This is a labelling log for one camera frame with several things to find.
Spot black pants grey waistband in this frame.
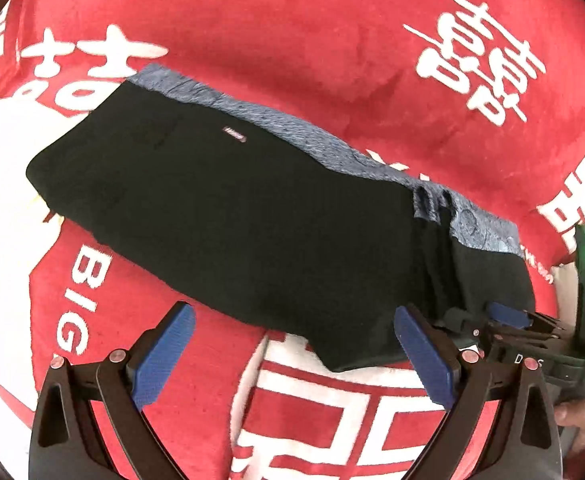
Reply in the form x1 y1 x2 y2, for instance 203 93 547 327
26 65 534 372

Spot person's right hand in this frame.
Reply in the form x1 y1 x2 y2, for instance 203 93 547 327
551 262 585 457

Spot red blanket white characters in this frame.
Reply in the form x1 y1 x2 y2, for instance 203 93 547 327
0 0 585 479

